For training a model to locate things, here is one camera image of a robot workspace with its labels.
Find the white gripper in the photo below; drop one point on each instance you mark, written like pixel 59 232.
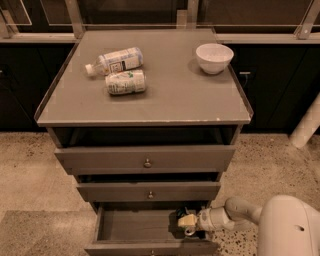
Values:
pixel 205 219

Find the crushed green can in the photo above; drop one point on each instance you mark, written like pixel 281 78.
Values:
pixel 181 212

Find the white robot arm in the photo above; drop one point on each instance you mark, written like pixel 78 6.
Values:
pixel 271 204

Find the grey middle drawer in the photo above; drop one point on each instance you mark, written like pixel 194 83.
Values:
pixel 149 191

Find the grey drawer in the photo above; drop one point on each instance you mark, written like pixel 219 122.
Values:
pixel 145 230
pixel 145 159
pixel 149 191

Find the grey bottom drawer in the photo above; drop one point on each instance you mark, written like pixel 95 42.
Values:
pixel 145 230

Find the grey top drawer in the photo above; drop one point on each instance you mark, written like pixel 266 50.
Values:
pixel 145 159

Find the grey drawer cabinet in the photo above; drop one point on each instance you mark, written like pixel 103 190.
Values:
pixel 181 105

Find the white green can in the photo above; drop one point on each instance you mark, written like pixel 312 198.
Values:
pixel 126 82

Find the white bowl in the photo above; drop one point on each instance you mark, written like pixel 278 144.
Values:
pixel 213 58

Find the clear plastic bottle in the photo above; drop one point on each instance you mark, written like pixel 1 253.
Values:
pixel 114 62

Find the metal window frame rail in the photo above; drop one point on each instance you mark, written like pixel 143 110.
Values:
pixel 232 21

